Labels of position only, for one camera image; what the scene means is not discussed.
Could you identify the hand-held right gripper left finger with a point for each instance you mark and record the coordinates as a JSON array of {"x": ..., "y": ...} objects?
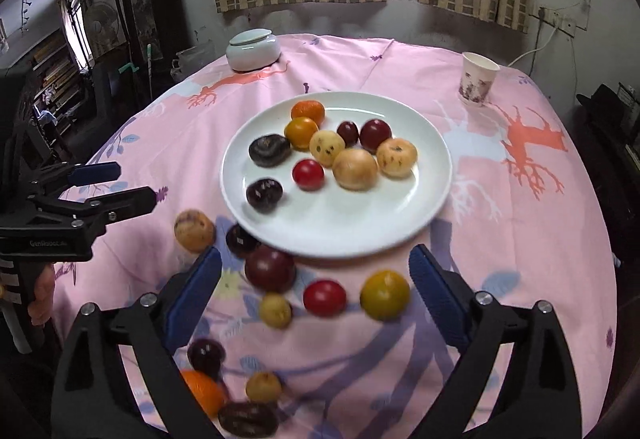
[{"x": 200, "y": 289}]

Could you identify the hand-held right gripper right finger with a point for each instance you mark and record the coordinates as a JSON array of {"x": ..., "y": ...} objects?
[{"x": 440, "y": 294}]

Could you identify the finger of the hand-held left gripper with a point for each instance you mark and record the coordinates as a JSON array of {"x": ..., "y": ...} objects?
[
  {"x": 95, "y": 172},
  {"x": 125, "y": 201}
]

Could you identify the dark red plum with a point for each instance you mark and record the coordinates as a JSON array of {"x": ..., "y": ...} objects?
[
  {"x": 264, "y": 194},
  {"x": 270, "y": 269},
  {"x": 375, "y": 135}
]

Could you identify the white oval plate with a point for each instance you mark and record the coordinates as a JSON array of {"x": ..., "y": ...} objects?
[{"x": 350, "y": 219}]

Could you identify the pale yellow apple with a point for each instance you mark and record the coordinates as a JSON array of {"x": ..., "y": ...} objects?
[{"x": 396, "y": 158}]

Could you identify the large yellow pear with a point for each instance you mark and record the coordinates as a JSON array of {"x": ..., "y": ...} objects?
[{"x": 355, "y": 169}]

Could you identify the dark purple passion fruit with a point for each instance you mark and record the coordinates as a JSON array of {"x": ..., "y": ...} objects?
[
  {"x": 247, "y": 419},
  {"x": 270, "y": 150}
]

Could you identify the red tomato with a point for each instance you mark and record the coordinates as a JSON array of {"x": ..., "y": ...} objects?
[
  {"x": 325, "y": 298},
  {"x": 308, "y": 174}
]

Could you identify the spotted pale pepino melon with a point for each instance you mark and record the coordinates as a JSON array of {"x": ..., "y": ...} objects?
[{"x": 327, "y": 148}]

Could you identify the small dark plum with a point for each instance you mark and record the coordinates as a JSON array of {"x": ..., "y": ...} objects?
[
  {"x": 241, "y": 239},
  {"x": 347, "y": 132},
  {"x": 206, "y": 354}
]

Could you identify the smooth orange citrus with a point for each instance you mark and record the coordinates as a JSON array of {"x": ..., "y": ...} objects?
[{"x": 301, "y": 132}]

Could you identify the orange mandarin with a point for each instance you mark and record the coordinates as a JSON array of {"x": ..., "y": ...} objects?
[
  {"x": 202, "y": 394},
  {"x": 308, "y": 113}
]

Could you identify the person's left hand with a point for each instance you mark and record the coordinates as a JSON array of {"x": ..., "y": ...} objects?
[{"x": 42, "y": 291}]

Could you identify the yellow-green plum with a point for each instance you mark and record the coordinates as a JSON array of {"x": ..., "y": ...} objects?
[{"x": 385, "y": 295}]

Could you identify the striped pale pepino melon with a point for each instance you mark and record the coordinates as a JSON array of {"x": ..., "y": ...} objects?
[{"x": 195, "y": 230}]

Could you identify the small yellow fruit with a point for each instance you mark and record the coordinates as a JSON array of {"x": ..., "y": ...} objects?
[
  {"x": 263, "y": 386},
  {"x": 275, "y": 310}
]

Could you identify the pink printed tablecloth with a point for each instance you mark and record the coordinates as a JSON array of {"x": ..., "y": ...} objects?
[{"x": 500, "y": 244}]

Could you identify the green plastic hook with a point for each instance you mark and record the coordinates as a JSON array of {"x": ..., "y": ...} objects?
[{"x": 129, "y": 68}]

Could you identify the bookshelf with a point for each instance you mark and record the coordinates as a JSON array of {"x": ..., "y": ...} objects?
[{"x": 55, "y": 69}]

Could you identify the clear plastic jug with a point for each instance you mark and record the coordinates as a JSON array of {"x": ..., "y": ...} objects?
[{"x": 192, "y": 63}]

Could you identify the standing fan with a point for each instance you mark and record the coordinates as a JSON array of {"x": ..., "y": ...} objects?
[{"x": 102, "y": 19}]

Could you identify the white lidded ceramic jar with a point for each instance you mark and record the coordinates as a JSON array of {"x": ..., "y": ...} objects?
[{"x": 252, "y": 51}]

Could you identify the printed paper cup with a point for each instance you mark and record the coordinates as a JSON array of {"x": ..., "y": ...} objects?
[{"x": 477, "y": 79}]

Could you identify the black hat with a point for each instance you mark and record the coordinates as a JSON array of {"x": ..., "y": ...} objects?
[{"x": 607, "y": 104}]

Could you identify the white wall power strip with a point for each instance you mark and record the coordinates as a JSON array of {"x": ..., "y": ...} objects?
[{"x": 562, "y": 21}]

